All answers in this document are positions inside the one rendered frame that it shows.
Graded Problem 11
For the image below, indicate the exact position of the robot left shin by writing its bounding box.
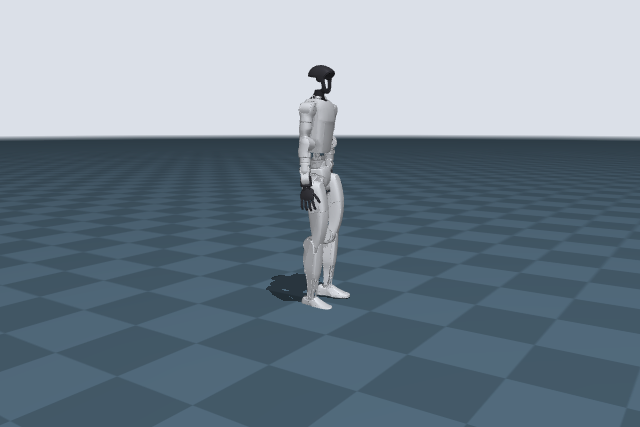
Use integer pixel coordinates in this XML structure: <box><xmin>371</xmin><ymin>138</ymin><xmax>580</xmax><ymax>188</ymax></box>
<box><xmin>322</xmin><ymin>232</ymin><xmax>338</xmax><ymax>288</ymax></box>

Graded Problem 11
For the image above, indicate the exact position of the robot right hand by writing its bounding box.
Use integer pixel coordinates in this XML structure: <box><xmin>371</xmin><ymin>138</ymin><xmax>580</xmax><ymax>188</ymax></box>
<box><xmin>300</xmin><ymin>175</ymin><xmax>321</xmax><ymax>211</ymax></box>

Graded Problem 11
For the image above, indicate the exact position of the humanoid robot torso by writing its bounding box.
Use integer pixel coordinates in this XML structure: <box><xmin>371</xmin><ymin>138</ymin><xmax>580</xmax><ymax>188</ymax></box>
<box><xmin>305</xmin><ymin>95</ymin><xmax>335</xmax><ymax>187</ymax></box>

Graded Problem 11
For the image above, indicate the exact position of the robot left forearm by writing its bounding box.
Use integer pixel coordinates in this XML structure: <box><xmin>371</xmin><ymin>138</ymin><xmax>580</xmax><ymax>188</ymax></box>
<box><xmin>324</xmin><ymin>148</ymin><xmax>335</xmax><ymax>170</ymax></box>

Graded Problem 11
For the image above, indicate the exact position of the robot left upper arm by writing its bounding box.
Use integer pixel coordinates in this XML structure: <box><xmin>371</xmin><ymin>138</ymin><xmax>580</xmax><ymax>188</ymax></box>
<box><xmin>331</xmin><ymin>104</ymin><xmax>338</xmax><ymax>148</ymax></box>

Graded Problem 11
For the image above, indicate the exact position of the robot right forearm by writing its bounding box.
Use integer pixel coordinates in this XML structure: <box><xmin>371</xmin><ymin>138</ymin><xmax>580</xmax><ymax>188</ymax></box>
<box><xmin>298</xmin><ymin>138</ymin><xmax>311</xmax><ymax>185</ymax></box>

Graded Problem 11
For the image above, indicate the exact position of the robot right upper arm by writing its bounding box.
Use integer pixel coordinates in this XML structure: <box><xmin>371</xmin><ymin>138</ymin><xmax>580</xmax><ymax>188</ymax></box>
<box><xmin>299</xmin><ymin>101</ymin><xmax>316</xmax><ymax>151</ymax></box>

